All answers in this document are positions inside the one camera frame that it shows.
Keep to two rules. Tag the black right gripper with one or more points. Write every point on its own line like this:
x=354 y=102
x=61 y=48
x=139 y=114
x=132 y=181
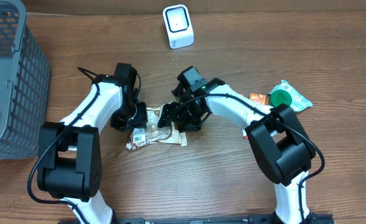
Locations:
x=169 y=113

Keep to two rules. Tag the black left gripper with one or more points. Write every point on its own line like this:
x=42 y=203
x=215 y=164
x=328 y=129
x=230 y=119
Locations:
x=140 y=113

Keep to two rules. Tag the beige snack bag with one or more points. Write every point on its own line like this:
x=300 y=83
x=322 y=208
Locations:
x=152 y=134

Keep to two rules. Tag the orange small carton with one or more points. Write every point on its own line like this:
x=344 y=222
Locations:
x=259 y=98

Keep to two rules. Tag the green lid jar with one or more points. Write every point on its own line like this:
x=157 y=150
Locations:
x=279 y=97

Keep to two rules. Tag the teal snack packet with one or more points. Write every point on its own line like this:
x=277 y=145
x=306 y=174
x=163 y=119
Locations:
x=300 y=103

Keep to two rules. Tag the red stick packet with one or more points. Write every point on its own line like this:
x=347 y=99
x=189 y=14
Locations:
x=244 y=134

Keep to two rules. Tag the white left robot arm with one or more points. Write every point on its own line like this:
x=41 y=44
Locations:
x=69 y=168

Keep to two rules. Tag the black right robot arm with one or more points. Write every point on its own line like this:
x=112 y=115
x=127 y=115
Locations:
x=280 y=145

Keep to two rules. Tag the white barcode scanner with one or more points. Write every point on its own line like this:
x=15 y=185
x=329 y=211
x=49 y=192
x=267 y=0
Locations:
x=178 y=26

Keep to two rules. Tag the grey plastic mesh basket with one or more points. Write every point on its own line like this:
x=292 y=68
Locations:
x=25 y=76

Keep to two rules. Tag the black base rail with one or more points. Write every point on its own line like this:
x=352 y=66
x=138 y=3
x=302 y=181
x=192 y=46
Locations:
x=251 y=219

